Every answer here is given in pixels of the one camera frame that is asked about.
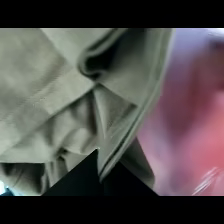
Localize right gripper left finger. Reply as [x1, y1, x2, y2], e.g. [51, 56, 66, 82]
[41, 148, 105, 197]

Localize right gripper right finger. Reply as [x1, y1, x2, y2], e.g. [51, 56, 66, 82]
[101, 159, 160, 197]

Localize brown T-shirt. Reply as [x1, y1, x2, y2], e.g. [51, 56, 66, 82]
[0, 28, 177, 197]

